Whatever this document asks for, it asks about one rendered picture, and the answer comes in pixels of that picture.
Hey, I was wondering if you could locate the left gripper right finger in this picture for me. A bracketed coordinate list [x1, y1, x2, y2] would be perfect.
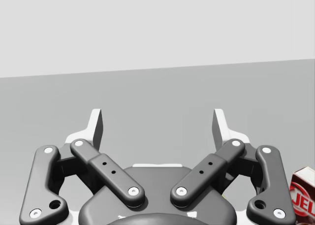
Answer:
[170, 108, 296, 225]

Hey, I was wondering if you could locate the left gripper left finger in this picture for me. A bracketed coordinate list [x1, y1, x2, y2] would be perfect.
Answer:
[19, 108, 146, 225]

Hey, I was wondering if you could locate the brown and red carton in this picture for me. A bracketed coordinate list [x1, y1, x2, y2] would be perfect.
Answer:
[290, 165, 315, 225]

